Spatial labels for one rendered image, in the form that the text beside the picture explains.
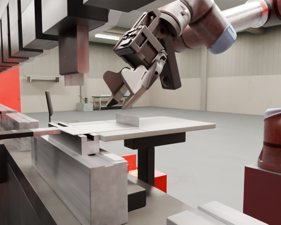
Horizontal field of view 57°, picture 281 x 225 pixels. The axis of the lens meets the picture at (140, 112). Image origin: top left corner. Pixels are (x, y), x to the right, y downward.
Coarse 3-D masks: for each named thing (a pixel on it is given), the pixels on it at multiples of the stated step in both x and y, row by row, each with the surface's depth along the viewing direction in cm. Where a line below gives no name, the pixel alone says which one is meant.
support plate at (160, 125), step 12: (144, 120) 61; (156, 120) 61; (168, 120) 61; (180, 120) 61; (108, 132) 45; (120, 132) 45; (132, 132) 45; (144, 132) 45; (156, 132) 47; (168, 132) 48; (180, 132) 50
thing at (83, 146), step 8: (56, 136) 52; (64, 136) 48; (72, 136) 44; (80, 136) 41; (88, 136) 44; (96, 136) 42; (64, 144) 48; (72, 144) 44; (80, 144) 41; (88, 144) 41; (96, 144) 42; (80, 152) 41; (88, 152) 42; (96, 152) 42
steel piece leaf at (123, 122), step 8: (120, 120) 54; (128, 120) 52; (136, 120) 50; (80, 128) 48; (88, 128) 48; (96, 128) 48; (104, 128) 48; (112, 128) 48; (120, 128) 48; (128, 128) 48; (136, 128) 49
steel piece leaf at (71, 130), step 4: (60, 128) 48; (64, 128) 48; (68, 128) 48; (72, 128) 48; (76, 128) 48; (68, 132) 44; (72, 132) 43; (76, 132) 43; (80, 132) 43; (84, 132) 43; (88, 132) 43
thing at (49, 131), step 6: (0, 132) 42; (6, 132) 42; (12, 132) 42; (18, 132) 42; (24, 132) 42; (30, 132) 42; (36, 132) 43; (42, 132) 43; (48, 132) 44; (54, 132) 44; (60, 132) 45; (0, 138) 40; (6, 138) 40
